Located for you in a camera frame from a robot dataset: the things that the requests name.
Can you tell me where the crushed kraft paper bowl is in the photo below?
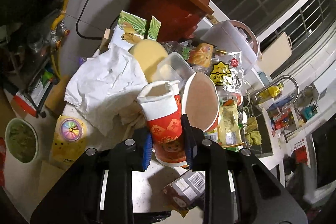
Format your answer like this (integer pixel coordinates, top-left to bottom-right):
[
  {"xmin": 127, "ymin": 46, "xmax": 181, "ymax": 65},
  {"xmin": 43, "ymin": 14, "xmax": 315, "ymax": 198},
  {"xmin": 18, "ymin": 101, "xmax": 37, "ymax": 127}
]
[{"xmin": 181, "ymin": 72, "xmax": 219, "ymax": 132}]

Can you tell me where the red paper cup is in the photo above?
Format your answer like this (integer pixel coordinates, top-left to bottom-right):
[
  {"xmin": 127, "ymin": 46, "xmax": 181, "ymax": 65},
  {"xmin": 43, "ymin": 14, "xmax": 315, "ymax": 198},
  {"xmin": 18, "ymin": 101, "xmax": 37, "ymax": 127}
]
[{"xmin": 137, "ymin": 80, "xmax": 186, "ymax": 167}]

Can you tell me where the brown barcode box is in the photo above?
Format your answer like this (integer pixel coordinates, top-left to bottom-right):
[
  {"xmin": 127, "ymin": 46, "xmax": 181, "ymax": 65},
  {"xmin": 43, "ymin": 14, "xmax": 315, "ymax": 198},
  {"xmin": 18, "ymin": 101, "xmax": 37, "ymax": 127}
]
[{"xmin": 163, "ymin": 170, "xmax": 205, "ymax": 210}]

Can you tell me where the yellow-green dish cloth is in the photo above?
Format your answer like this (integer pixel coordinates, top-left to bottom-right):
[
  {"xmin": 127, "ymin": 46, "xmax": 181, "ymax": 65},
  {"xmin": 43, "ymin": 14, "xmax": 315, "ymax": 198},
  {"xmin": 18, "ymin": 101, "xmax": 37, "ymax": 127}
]
[{"xmin": 244, "ymin": 117, "xmax": 262, "ymax": 145}]

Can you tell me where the yellow noodle packet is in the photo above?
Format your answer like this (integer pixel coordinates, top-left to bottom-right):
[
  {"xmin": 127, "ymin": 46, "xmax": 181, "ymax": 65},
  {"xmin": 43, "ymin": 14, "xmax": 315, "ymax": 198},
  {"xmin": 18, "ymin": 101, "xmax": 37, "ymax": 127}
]
[{"xmin": 204, "ymin": 103, "xmax": 243, "ymax": 148}]

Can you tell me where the yellow toy box with spinner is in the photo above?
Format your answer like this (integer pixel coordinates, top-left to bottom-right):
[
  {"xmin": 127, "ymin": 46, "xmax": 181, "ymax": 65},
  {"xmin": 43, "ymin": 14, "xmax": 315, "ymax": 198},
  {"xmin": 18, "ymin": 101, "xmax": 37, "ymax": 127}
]
[{"xmin": 50, "ymin": 115, "xmax": 87, "ymax": 170}]

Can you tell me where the green bowl of vegetable scraps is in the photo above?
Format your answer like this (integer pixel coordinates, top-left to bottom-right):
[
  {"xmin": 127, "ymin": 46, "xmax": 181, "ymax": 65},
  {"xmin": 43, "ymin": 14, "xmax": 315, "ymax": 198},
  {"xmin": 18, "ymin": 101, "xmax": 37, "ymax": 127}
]
[{"xmin": 5, "ymin": 118, "xmax": 39, "ymax": 164}]

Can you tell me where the chrome sink faucet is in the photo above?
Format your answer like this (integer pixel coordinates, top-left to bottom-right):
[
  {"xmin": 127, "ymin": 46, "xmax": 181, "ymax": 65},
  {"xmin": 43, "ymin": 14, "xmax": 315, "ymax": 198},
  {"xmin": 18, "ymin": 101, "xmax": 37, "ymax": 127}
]
[{"xmin": 247, "ymin": 75, "xmax": 299, "ymax": 105}]

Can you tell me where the crumpled white paper bag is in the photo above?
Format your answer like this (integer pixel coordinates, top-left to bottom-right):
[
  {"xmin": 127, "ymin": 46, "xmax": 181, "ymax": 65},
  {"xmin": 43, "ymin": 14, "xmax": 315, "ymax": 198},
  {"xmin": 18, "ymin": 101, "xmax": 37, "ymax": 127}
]
[{"xmin": 64, "ymin": 43, "xmax": 147, "ymax": 136}]

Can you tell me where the silver snack wrapper yellow label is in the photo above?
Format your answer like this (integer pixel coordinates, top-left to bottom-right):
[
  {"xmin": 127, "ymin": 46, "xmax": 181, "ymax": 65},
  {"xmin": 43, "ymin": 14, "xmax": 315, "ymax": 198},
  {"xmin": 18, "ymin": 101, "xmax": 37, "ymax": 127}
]
[{"xmin": 209, "ymin": 50, "xmax": 244, "ymax": 96}]

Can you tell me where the clear plastic food container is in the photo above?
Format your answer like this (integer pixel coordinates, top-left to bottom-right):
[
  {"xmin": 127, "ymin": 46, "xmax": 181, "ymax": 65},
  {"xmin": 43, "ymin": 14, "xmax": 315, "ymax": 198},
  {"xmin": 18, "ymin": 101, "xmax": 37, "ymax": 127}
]
[{"xmin": 152, "ymin": 52, "xmax": 194, "ymax": 90}]

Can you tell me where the yellow round sponge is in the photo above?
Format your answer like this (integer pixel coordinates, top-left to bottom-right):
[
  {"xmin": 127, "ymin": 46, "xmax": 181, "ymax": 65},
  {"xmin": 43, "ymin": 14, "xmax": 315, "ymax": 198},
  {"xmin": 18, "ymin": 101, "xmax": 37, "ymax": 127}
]
[{"xmin": 129, "ymin": 39, "xmax": 168, "ymax": 83}]

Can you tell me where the beige cutting board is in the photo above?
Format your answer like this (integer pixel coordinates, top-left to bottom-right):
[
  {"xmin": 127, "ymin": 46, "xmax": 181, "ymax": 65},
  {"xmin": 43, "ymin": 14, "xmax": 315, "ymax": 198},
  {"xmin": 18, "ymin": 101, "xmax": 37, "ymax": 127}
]
[{"xmin": 257, "ymin": 32, "xmax": 292, "ymax": 76}]

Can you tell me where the white pink rice cooker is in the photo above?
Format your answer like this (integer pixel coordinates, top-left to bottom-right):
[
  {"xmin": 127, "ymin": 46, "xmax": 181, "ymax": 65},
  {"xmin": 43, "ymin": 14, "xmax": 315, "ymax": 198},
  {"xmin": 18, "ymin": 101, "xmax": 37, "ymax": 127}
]
[{"xmin": 201, "ymin": 20, "xmax": 260, "ymax": 75}]

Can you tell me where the green leaf print carton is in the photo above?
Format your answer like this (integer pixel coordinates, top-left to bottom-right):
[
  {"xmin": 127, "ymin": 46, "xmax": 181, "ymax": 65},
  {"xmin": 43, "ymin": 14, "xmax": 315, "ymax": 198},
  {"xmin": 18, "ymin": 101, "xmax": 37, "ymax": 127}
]
[{"xmin": 110, "ymin": 11, "xmax": 161, "ymax": 51}]

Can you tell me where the yellow gas pipe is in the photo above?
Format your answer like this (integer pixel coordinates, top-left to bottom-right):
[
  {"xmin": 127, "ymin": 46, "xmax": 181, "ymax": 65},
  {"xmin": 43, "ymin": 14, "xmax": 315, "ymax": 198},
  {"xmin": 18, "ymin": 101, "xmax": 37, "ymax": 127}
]
[{"xmin": 50, "ymin": 0, "xmax": 70, "ymax": 79}]

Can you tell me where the brown clay slow cooker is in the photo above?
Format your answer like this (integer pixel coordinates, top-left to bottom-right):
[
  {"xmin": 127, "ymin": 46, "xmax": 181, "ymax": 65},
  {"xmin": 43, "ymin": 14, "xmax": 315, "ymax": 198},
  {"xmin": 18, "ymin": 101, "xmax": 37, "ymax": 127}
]
[{"xmin": 126, "ymin": 0, "xmax": 214, "ymax": 42}]

